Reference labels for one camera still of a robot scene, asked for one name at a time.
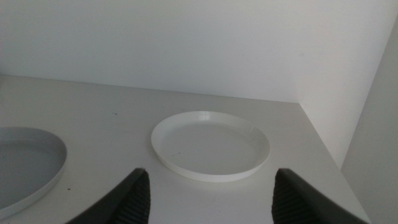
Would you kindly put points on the grey shallow bowl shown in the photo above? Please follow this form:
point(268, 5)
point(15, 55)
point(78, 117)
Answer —
point(25, 168)

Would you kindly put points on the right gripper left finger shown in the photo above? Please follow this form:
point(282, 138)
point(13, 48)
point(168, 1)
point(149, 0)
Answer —
point(127, 199)

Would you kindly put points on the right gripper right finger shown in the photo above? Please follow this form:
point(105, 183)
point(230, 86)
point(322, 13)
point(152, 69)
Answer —
point(295, 202)

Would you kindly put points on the white shallow bowl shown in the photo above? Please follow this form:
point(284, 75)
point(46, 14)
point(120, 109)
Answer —
point(211, 146)

